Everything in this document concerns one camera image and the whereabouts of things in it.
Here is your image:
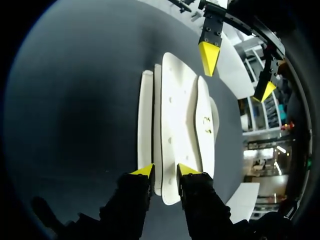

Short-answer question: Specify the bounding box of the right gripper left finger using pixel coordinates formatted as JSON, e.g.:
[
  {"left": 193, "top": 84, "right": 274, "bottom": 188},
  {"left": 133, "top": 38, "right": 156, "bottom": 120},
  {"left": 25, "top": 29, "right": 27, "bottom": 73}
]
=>
[{"left": 98, "top": 163, "right": 156, "bottom": 240}]

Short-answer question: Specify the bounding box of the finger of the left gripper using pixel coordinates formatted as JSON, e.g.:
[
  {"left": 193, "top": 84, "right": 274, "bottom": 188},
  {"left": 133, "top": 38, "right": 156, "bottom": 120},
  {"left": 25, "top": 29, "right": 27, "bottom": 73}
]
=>
[
  {"left": 197, "top": 0, "right": 225, "bottom": 77},
  {"left": 251, "top": 46, "right": 286, "bottom": 104}
]

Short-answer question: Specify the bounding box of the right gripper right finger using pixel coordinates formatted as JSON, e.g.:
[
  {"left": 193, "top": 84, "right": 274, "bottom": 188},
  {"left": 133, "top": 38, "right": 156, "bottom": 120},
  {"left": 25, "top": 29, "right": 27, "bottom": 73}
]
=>
[{"left": 176, "top": 163, "right": 233, "bottom": 240}]

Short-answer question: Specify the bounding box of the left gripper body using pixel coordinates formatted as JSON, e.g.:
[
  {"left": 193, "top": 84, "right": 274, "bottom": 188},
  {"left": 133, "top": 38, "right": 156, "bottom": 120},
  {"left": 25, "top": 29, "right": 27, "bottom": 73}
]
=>
[{"left": 219, "top": 4, "right": 315, "bottom": 176}]

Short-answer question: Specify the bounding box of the white leather bag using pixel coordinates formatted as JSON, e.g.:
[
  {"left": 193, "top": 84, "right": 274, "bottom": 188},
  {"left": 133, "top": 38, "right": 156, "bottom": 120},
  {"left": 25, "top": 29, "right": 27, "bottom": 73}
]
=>
[{"left": 136, "top": 51, "right": 221, "bottom": 206}]

